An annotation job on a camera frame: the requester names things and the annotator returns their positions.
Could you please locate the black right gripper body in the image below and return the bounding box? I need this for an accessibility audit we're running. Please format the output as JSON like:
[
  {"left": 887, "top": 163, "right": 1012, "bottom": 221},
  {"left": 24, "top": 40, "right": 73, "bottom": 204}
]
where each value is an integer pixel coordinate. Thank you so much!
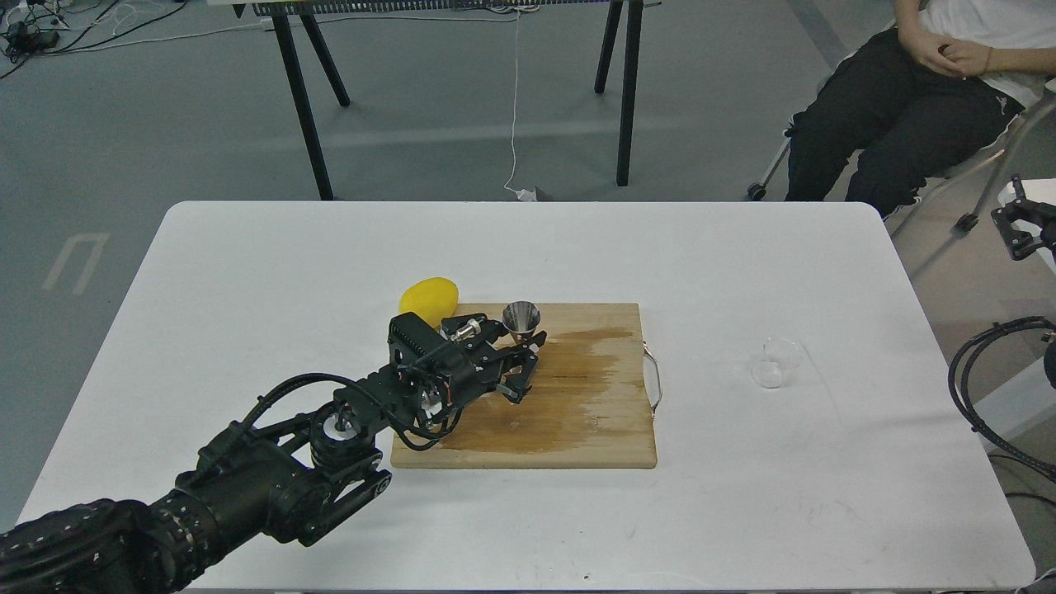
[{"left": 1041, "top": 217, "right": 1056, "bottom": 252}]

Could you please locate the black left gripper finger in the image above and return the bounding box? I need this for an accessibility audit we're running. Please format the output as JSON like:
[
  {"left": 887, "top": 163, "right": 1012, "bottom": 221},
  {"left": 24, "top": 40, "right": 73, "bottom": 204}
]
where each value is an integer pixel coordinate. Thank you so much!
[
  {"left": 494, "top": 346, "right": 539, "bottom": 403},
  {"left": 474, "top": 318, "right": 548, "bottom": 355}
]

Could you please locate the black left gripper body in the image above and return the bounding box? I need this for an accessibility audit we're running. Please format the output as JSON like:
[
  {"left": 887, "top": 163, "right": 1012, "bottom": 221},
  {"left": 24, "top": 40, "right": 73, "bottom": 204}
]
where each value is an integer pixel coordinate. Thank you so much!
[{"left": 417, "top": 314, "right": 510, "bottom": 411}]

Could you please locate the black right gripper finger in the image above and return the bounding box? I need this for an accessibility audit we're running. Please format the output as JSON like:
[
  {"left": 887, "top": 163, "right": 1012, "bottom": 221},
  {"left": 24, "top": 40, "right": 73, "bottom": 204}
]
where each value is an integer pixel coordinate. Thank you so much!
[
  {"left": 1011, "top": 174, "right": 1055, "bottom": 222},
  {"left": 991, "top": 206, "right": 1046, "bottom": 261}
]

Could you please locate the steel jigger measuring cup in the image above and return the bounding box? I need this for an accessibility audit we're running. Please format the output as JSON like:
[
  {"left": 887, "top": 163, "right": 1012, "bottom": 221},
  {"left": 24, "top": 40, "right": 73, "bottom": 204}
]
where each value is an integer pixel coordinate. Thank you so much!
[{"left": 502, "top": 300, "right": 542, "bottom": 345}]

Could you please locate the clear glass cup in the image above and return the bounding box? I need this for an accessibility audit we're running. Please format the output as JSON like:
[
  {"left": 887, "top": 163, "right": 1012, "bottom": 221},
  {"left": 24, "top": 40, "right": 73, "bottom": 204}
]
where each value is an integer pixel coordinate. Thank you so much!
[{"left": 749, "top": 336, "right": 804, "bottom": 389}]

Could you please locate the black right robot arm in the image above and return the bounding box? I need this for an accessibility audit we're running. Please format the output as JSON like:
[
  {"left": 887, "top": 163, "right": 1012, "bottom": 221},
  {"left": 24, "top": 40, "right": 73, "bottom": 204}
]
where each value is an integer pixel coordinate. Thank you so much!
[{"left": 947, "top": 174, "right": 1055, "bottom": 482}]

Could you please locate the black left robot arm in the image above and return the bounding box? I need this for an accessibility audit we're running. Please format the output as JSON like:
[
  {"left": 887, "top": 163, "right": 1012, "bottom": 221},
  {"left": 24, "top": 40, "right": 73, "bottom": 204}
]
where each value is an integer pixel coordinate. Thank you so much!
[{"left": 1, "top": 301, "right": 546, "bottom": 593}]

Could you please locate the person left hand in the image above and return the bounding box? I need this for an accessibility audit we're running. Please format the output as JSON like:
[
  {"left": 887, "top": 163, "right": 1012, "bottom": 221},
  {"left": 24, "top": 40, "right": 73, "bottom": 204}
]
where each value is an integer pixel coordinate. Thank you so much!
[{"left": 940, "top": 41, "right": 993, "bottom": 78}]

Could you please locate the person right hand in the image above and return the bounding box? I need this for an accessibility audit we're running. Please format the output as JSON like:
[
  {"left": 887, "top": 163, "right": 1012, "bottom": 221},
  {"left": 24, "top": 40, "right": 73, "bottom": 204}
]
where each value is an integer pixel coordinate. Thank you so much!
[{"left": 897, "top": 22, "right": 962, "bottom": 78}]

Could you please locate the office chair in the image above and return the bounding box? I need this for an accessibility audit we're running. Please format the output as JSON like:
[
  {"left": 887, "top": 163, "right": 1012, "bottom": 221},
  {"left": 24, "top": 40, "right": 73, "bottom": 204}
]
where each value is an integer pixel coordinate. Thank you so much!
[{"left": 747, "top": 78, "right": 1056, "bottom": 240}]

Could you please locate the yellow lemon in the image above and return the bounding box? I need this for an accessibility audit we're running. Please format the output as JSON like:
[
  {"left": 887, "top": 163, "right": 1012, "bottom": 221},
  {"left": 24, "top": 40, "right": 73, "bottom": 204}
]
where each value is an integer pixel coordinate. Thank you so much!
[{"left": 398, "top": 277, "right": 460, "bottom": 328}]

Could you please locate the wooden cutting board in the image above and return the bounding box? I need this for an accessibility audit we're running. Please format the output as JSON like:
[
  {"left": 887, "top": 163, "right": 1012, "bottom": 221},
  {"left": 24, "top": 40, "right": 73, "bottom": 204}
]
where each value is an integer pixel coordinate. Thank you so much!
[{"left": 391, "top": 302, "right": 658, "bottom": 469}]

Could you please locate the seated person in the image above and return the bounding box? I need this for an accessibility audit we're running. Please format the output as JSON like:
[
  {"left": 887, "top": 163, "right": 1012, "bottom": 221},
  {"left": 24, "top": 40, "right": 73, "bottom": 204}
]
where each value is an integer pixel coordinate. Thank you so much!
[{"left": 785, "top": 1, "right": 1055, "bottom": 218}]

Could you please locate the black legged background table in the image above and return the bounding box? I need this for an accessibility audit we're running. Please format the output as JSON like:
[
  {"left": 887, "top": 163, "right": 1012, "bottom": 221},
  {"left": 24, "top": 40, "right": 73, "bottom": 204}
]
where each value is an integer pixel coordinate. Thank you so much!
[{"left": 206, "top": 0, "right": 662, "bottom": 201}]

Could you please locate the white hanging cable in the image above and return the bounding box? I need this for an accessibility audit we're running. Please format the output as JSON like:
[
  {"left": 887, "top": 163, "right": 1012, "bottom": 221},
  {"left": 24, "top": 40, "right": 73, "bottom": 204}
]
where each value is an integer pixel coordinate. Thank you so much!
[{"left": 504, "top": 7, "right": 539, "bottom": 203}]

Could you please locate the floor cable bundle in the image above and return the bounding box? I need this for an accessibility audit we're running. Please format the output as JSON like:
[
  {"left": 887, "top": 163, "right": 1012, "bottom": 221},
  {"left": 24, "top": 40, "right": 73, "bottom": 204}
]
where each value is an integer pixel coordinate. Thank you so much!
[{"left": 0, "top": 0, "right": 191, "bottom": 63}]

